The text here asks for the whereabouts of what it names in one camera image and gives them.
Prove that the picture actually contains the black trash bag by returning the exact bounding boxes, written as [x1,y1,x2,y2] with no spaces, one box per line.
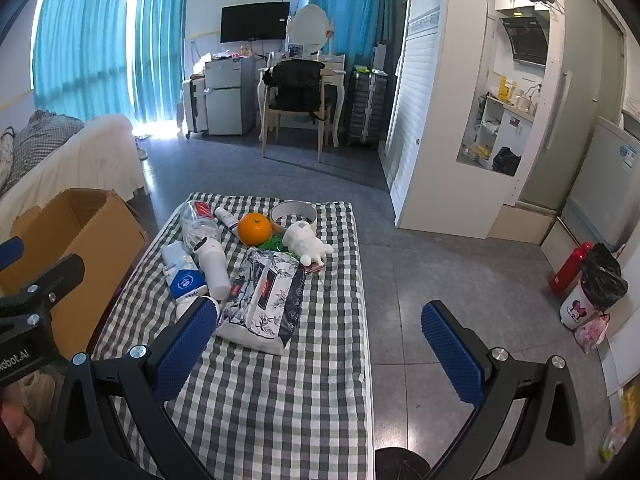
[580,243,629,311]

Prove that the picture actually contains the wooden chair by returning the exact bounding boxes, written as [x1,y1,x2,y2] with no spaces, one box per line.
[262,60,328,163]

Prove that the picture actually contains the round white tin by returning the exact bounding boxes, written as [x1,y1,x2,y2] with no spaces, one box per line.
[270,200,317,228]

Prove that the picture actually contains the bed with white sheet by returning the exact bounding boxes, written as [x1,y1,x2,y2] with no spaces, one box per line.
[0,112,146,241]

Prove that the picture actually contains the floral tissue pack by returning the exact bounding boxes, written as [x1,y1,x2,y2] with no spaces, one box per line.
[215,247,306,356]

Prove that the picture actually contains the white plush toy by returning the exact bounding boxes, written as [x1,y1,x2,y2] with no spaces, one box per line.
[282,220,335,266]

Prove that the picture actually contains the white tumbler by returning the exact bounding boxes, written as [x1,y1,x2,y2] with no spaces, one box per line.
[192,236,232,301]

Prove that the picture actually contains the white dressing desk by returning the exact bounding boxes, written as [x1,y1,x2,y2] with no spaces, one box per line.
[257,51,347,148]

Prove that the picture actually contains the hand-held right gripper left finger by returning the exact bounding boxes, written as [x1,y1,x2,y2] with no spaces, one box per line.
[47,296,219,480]

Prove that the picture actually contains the brown cardboard box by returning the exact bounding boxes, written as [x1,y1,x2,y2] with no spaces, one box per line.
[0,188,148,361]

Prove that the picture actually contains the narrow blue curtain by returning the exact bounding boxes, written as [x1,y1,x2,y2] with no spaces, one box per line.
[132,0,191,123]

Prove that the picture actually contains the white appliance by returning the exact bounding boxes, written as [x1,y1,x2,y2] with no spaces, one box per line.
[560,115,640,256]

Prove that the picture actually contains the black bag in kitchen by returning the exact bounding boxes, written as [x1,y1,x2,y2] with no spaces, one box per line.
[492,147,522,177]

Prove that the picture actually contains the black backpack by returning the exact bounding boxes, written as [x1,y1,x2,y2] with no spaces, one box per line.
[263,59,326,123]

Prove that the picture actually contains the black suitcase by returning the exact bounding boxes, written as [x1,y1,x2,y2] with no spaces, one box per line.
[346,67,390,150]

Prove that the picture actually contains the red fire extinguisher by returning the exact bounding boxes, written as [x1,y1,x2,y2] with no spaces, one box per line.
[549,242,593,296]

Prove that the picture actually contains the light blue tissue pack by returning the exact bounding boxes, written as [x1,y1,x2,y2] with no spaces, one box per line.
[161,241,210,302]

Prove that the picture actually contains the pink bag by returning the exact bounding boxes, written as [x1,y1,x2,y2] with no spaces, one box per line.
[574,312,611,356]

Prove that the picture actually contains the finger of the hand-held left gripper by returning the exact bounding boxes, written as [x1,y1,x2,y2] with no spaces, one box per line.
[0,253,86,331]
[0,236,25,267]

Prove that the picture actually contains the clear plastic water bottle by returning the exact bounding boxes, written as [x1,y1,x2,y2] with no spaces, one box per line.
[180,200,218,256]

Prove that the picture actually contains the beige fluffy slipper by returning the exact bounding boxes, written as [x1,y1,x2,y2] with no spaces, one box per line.
[15,372,56,423]

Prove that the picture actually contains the person's left hand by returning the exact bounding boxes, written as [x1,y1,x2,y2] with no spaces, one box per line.
[0,402,47,473]

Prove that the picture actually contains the black range hood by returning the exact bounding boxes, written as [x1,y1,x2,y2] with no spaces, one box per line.
[500,15,550,66]

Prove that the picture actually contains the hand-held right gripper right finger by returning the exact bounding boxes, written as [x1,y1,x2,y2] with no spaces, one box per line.
[420,300,598,480]

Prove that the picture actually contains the orange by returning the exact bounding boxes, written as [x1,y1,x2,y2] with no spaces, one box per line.
[237,213,273,247]

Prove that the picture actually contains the white shutter wardrobe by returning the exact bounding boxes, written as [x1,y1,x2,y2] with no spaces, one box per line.
[378,0,566,240]

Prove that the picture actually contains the white kitchen counter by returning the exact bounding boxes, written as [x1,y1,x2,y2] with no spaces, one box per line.
[457,92,538,176]

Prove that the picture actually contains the frosted glass door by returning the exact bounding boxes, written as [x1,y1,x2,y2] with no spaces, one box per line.
[520,0,626,216]

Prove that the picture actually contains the small silver fridge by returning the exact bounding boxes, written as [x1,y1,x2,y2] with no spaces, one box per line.
[204,56,257,136]

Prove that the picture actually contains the round white mirror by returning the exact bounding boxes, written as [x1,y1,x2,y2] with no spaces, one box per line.
[291,4,333,53]

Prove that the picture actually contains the black television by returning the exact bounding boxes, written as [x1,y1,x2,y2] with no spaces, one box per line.
[220,1,291,44]

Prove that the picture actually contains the small white bottle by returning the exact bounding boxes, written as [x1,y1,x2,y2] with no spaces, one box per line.
[214,206,241,233]

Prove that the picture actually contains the grey checked blanket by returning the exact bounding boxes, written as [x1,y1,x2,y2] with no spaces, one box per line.
[0,109,86,193]

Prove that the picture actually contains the white suitcase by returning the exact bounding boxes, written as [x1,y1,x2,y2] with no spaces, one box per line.
[182,76,207,140]

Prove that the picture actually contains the grey checked table cloth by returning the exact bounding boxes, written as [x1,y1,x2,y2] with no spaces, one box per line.
[91,191,375,480]

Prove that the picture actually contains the wide blue curtain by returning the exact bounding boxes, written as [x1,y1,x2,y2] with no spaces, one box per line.
[32,0,136,123]

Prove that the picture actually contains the yellow packaging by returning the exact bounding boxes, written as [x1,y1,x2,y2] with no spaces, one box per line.
[600,375,640,466]

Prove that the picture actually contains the white cartoon trash can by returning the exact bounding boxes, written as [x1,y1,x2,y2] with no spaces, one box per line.
[559,280,608,330]

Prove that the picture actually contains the blue curtain behind mirror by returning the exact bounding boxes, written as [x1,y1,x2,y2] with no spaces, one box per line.
[309,0,411,76]

